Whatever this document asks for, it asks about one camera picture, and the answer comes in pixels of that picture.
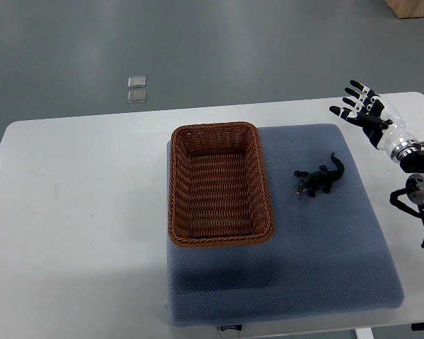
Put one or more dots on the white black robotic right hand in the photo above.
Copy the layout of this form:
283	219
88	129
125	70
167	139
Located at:
379	119

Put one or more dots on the dark brown toy crocodile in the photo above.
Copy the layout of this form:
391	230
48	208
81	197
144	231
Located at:
323	178

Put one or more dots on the brown wicker basket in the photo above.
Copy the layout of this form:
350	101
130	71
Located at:
218	193

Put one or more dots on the blue grey foam mat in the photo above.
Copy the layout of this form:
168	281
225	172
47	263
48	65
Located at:
327	255

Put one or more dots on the lower metal floor plate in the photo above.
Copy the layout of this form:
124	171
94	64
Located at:
137	96

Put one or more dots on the metal floor plate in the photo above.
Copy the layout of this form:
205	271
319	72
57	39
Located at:
136	81
137	96

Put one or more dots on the upper metal floor plate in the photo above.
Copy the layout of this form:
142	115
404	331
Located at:
136	81

